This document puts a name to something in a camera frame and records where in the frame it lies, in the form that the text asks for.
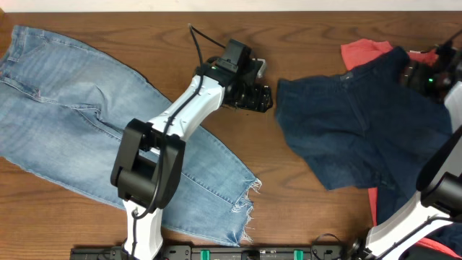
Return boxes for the dark navy shorts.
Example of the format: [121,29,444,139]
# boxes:
[276,47,453,223]

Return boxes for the light blue jeans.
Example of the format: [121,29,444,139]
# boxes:
[1,25,261,246]

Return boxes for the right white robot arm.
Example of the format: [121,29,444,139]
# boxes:
[351,32,461,259]

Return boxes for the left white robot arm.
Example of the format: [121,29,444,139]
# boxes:
[110,39,273,259]

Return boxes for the red t-shirt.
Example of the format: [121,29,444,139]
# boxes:
[341,39,461,259]

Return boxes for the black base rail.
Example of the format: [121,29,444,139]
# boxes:
[69,237,352,260]

